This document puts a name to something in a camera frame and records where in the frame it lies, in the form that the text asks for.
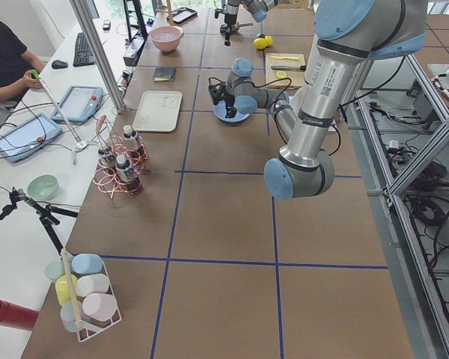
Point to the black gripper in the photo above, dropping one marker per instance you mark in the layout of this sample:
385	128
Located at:
230	19
230	100

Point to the blue plate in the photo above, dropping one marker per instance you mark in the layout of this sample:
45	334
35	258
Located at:
220	111

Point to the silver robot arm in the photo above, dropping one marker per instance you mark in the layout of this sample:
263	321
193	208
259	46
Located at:
346	33
230	10

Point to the metal scoop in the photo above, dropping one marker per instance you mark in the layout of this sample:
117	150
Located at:
243	26

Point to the yellow lemon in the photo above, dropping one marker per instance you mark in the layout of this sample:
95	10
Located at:
269	41
260	43

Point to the yellow plastic knife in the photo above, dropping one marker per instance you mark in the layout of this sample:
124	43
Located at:
287	58

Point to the pink bowl with ice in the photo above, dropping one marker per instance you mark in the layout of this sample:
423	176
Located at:
166	38

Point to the half lemon slice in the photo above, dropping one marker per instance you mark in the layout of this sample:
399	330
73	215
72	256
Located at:
280	74

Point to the dark grey folded cloth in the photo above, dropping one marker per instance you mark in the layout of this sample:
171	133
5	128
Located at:
164	74

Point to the cream rectangular tray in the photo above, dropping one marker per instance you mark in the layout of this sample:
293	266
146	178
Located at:
158	111

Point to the wooden cutting board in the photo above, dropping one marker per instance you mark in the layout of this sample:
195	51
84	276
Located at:
297	78

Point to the dark drink bottle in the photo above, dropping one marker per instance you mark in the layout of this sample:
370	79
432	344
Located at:
130	138
127	174
107	157

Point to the black keyboard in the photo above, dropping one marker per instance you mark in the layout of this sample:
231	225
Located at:
83	55

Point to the blue teach pendant far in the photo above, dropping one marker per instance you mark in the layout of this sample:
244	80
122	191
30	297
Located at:
81	102

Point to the blue teach pendant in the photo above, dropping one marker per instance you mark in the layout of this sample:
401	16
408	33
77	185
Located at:
81	102
27	138

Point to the pink reacher stick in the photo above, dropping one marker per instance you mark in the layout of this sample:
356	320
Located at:
80	144

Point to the black computer mouse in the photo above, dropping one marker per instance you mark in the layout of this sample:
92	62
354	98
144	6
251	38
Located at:
59	64

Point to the mint green bowl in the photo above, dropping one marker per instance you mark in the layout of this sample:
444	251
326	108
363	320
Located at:
43	187

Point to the blue teach pendant near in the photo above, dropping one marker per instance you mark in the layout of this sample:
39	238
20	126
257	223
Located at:
27	138

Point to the light blue cup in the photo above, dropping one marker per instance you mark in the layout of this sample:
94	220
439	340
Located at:
85	264

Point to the seated person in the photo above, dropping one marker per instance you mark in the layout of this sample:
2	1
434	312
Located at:
17	62

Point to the white cup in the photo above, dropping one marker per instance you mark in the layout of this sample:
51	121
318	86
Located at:
93	283

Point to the pink cup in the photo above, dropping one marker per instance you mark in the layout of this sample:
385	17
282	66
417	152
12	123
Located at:
99	306

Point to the mint green cup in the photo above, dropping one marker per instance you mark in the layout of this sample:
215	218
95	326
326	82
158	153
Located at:
54	270

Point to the yellow cup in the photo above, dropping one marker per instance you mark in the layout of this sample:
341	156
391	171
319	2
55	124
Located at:
62	290

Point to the pale blue cup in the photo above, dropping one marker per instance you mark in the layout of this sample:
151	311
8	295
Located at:
68	318

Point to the black handled knife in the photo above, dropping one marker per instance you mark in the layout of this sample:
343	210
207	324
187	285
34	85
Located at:
296	68

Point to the copper wire bottle rack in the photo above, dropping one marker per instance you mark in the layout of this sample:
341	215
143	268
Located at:
106	179

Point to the aluminium frame post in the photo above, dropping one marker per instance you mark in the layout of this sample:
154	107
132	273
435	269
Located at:
86	22

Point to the wooden rack handle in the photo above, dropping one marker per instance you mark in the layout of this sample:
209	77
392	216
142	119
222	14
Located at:
71	289

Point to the white wire cup rack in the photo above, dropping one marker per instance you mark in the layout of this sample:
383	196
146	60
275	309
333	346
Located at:
92	327

